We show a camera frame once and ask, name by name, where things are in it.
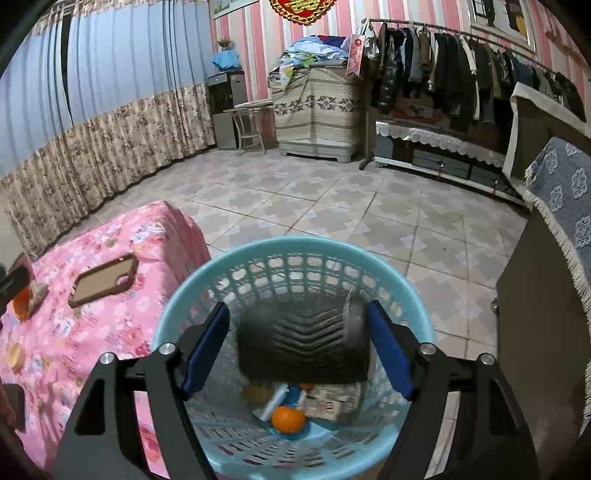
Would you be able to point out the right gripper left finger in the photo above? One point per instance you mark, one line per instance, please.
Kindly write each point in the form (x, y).
(103, 438)

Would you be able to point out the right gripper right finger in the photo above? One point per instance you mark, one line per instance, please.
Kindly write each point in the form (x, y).
(491, 438)

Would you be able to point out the orange mandarin fruit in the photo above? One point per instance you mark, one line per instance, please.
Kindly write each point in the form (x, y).
(288, 420)

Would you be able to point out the pink floral tablecloth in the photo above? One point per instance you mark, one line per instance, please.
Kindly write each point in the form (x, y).
(60, 344)

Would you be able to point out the brown phone case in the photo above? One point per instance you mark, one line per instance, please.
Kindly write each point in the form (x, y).
(110, 278)

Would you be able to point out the light blue laundry basket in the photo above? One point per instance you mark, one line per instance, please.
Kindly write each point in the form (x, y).
(236, 443)

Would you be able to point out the floral beige curtain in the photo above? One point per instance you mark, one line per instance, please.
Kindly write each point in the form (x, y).
(74, 173)

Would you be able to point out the blue patterned sofa cover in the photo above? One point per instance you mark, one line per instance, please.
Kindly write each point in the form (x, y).
(557, 185)

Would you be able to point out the low tv shelf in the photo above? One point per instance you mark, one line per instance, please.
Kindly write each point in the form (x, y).
(443, 157)

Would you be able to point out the small folding table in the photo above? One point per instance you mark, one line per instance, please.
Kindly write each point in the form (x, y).
(254, 125)

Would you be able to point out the clothes rack with clothes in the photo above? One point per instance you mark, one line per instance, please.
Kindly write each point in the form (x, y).
(454, 91)

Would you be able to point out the water dispenser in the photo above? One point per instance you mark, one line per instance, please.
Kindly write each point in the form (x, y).
(225, 91)

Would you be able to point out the cloth covered chest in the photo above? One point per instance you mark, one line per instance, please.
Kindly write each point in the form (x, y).
(318, 113)

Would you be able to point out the pile of blue bedding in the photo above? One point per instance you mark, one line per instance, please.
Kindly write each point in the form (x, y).
(316, 48)

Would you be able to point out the red heart wall decoration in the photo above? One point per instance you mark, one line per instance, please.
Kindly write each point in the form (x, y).
(302, 12)

